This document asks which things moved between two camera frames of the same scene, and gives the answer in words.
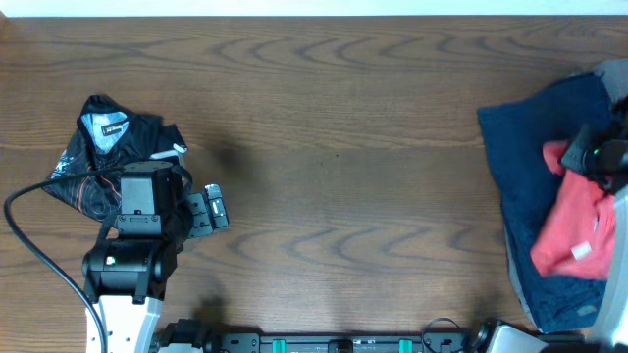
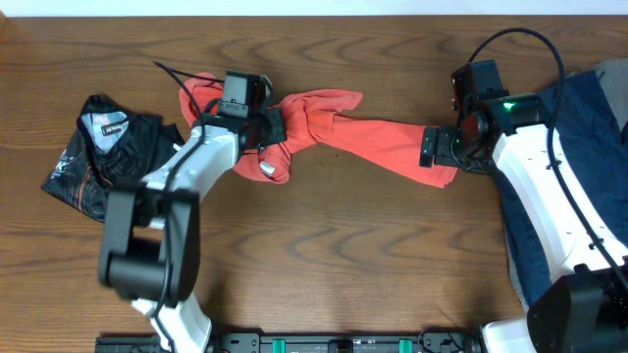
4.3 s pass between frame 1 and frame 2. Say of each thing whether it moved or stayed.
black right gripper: moved
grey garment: stayed
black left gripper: moved
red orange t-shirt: moved
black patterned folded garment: stayed
